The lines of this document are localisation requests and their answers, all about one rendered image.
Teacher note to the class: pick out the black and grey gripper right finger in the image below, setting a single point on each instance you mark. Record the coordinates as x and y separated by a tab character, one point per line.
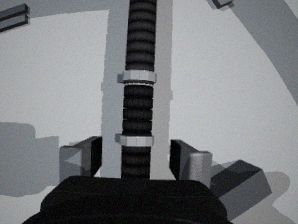
187	163

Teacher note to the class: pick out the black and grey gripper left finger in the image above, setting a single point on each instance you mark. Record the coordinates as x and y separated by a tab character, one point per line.
83	158

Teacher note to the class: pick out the grey metal band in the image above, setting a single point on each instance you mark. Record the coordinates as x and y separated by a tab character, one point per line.
134	141
137	75

